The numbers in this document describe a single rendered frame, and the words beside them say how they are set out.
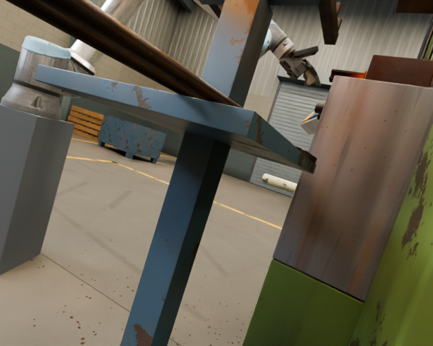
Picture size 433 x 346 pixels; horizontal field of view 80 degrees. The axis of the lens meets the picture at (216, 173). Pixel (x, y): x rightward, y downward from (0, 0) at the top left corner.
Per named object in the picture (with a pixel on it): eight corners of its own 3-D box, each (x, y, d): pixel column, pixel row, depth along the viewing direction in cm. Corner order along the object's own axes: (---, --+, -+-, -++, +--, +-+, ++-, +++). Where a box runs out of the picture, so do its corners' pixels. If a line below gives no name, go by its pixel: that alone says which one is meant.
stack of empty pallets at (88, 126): (62, 129, 704) (69, 104, 698) (89, 134, 786) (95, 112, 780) (95, 141, 658) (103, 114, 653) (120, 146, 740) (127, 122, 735)
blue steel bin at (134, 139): (95, 144, 588) (104, 113, 583) (125, 151, 655) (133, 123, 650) (127, 159, 522) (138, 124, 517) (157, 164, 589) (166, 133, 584)
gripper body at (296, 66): (294, 82, 125) (277, 64, 124) (308, 70, 124) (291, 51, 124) (298, 77, 117) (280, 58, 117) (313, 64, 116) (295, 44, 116)
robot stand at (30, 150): (-61, 258, 94) (-23, 97, 89) (-6, 239, 116) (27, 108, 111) (-4, 277, 94) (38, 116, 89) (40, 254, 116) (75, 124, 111)
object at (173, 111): (34, 79, 33) (37, 64, 33) (198, 139, 68) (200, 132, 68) (246, 136, 19) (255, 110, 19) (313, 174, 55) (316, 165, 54)
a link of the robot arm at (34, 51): (3, 75, 91) (14, 25, 90) (34, 86, 108) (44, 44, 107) (47, 89, 93) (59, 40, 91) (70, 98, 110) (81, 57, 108)
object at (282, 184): (260, 182, 122) (263, 171, 122) (263, 182, 127) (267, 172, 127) (362, 218, 103) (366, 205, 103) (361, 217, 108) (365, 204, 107)
